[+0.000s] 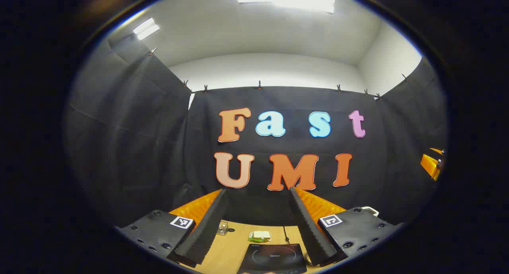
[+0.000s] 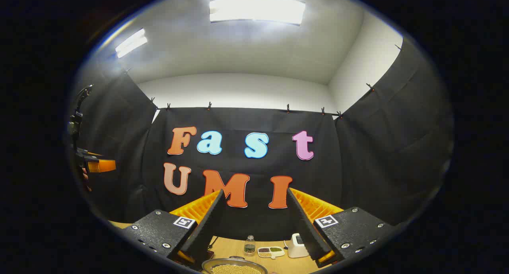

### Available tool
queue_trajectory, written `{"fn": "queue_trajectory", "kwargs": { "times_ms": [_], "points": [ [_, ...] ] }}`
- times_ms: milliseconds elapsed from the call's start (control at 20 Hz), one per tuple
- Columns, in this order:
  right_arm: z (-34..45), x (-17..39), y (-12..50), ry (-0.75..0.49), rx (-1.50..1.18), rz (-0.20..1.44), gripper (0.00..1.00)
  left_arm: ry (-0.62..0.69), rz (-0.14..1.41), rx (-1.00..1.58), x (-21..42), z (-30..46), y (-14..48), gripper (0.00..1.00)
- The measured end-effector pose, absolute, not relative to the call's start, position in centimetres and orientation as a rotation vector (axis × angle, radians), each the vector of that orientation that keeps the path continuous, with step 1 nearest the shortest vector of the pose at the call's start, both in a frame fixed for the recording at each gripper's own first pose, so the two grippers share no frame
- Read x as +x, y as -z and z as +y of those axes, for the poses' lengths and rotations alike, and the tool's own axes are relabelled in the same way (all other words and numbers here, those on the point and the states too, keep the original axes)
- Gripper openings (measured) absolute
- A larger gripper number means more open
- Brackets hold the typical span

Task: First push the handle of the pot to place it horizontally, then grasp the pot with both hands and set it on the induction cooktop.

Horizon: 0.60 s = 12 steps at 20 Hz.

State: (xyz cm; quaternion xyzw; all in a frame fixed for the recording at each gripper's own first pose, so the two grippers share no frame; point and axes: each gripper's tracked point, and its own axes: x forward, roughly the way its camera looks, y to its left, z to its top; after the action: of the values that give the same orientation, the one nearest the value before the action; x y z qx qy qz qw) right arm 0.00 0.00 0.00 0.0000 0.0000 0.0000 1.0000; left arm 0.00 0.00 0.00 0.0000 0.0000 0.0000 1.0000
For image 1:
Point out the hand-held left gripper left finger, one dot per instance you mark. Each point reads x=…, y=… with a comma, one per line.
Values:
x=206, y=230

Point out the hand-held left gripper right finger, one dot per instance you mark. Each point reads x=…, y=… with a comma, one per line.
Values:
x=310, y=230

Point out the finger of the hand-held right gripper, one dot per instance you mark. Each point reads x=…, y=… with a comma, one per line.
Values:
x=430, y=164

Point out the black induction cooktop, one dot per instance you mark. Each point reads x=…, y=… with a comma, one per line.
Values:
x=274, y=260

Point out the sandwich on white plate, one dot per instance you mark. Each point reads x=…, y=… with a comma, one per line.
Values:
x=260, y=236

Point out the black backdrop cloth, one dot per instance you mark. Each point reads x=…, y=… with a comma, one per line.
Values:
x=139, y=146

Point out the small ceiling light panel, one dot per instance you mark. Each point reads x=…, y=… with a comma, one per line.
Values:
x=146, y=29

